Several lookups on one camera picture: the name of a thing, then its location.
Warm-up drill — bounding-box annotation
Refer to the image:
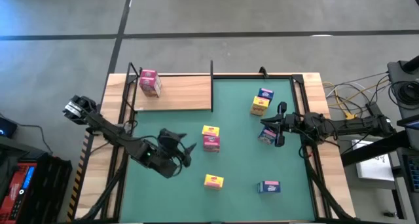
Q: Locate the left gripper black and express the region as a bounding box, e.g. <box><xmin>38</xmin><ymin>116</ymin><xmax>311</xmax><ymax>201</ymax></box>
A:
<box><xmin>158</xmin><ymin>128</ymin><xmax>197</xmax><ymax>168</ymax></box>

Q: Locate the black keyboard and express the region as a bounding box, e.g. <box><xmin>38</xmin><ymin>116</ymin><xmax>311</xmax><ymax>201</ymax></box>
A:
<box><xmin>402</xmin><ymin>153</ymin><xmax>419</xmax><ymax>192</ymax></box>

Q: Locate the wooden shelf board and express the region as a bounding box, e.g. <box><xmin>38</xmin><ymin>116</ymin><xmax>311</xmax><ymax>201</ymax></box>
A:
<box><xmin>134</xmin><ymin>75</ymin><xmax>212</xmax><ymax>111</ymax></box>

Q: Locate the coiled black cable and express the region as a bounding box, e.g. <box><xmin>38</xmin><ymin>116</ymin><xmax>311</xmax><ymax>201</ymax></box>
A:
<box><xmin>389</xmin><ymin>81</ymin><xmax>419</xmax><ymax>110</ymax></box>

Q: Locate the black device with blue light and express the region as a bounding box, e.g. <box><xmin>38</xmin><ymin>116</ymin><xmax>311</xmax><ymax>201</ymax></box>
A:
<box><xmin>0</xmin><ymin>117</ymin><xmax>18</xmax><ymax>139</ymax></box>

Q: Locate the Frosted Flakes cereal box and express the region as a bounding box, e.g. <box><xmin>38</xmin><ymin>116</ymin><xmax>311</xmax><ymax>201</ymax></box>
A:
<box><xmin>257</xmin><ymin>87</ymin><xmax>275</xmax><ymax>101</ymax></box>
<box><xmin>257</xmin><ymin>127</ymin><xmax>278</xmax><ymax>146</ymax></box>
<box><xmin>257</xmin><ymin>180</ymin><xmax>282</xmax><ymax>194</ymax></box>

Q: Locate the green table mat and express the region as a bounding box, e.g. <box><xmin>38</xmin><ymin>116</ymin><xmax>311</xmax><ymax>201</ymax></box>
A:
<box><xmin>120</xmin><ymin>78</ymin><xmax>317</xmax><ymax>222</ymax></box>

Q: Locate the Corn Pops cereal box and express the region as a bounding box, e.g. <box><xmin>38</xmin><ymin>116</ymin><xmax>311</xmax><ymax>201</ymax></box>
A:
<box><xmin>204</xmin><ymin>174</ymin><xmax>225</xmax><ymax>190</ymax></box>
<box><xmin>201</xmin><ymin>124</ymin><xmax>221</xmax><ymax>138</ymax></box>
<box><xmin>250</xmin><ymin>96</ymin><xmax>271</xmax><ymax>117</ymax></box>

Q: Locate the yellow cable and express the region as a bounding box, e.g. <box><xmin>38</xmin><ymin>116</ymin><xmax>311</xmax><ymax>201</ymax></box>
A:
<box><xmin>322</xmin><ymin>81</ymin><xmax>390</xmax><ymax>120</ymax></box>

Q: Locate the yellow black hazard tape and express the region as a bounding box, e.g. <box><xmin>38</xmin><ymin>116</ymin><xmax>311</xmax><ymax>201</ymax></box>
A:
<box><xmin>67</xmin><ymin>132</ymin><xmax>91</xmax><ymax>222</ymax></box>

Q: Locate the grey cart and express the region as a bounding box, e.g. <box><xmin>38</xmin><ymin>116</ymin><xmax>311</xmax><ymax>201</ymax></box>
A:
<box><xmin>388</xmin><ymin>55</ymin><xmax>419</xmax><ymax>120</ymax></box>

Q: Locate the black diagonal bar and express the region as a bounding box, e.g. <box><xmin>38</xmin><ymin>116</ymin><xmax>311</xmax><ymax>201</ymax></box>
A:
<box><xmin>340</xmin><ymin>129</ymin><xmax>419</xmax><ymax>168</ymax></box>

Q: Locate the red control unit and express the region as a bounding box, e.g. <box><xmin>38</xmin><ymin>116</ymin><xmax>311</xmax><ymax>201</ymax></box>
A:
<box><xmin>0</xmin><ymin>163</ymin><xmax>37</xmax><ymax>223</ymax></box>

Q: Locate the tablet with blue screen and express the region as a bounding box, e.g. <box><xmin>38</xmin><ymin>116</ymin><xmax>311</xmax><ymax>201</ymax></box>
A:
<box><xmin>397</xmin><ymin>115</ymin><xmax>419</xmax><ymax>132</ymax></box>

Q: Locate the white paper sheet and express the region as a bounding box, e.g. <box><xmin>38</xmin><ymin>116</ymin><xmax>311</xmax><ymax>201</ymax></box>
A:
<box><xmin>352</xmin><ymin>138</ymin><xmax>395</xmax><ymax>182</ymax></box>

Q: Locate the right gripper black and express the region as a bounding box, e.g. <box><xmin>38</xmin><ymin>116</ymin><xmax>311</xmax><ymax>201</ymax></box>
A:
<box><xmin>261</xmin><ymin>102</ymin><xmax>299</xmax><ymax>148</ymax></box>

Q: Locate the black ribbed case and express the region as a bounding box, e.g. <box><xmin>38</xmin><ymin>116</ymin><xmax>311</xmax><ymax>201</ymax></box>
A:
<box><xmin>27</xmin><ymin>153</ymin><xmax>73</xmax><ymax>224</ymax></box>

